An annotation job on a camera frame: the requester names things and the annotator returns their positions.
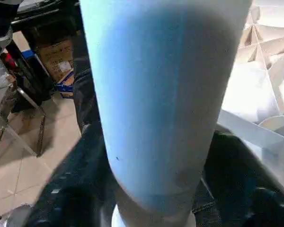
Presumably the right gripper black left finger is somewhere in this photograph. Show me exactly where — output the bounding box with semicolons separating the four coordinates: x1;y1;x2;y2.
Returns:
26;125;116;227

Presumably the grey metal frame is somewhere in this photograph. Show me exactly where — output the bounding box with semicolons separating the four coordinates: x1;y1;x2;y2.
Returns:
0;83;47;166

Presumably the white plastic table top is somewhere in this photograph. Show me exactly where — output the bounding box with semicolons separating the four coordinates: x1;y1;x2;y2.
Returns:
217;0;284;194

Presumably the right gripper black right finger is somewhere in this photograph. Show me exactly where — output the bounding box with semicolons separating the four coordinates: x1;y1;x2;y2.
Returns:
194;132;284;227

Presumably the black round device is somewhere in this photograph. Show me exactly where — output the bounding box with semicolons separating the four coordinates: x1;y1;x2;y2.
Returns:
0;0;24;44

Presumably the white plastic table leg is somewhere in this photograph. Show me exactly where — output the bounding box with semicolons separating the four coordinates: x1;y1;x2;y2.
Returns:
80;0;252;227

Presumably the blue and white box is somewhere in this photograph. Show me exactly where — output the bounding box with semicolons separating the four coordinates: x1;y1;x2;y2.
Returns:
56;71;79;99

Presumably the brown cardboard box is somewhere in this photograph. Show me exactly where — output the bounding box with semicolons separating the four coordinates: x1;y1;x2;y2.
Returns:
35;39;76;85

